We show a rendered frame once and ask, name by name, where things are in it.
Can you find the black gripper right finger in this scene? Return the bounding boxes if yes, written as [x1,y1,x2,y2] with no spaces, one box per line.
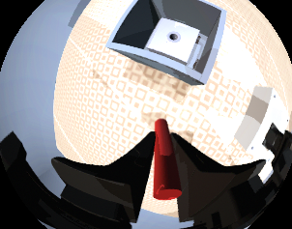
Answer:
[170,132,267,223]

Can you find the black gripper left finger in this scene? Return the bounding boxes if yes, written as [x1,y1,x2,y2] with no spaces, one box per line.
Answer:
[51,130,157,223]

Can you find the red peg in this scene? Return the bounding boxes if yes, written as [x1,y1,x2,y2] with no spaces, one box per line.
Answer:
[154,118,182,200]

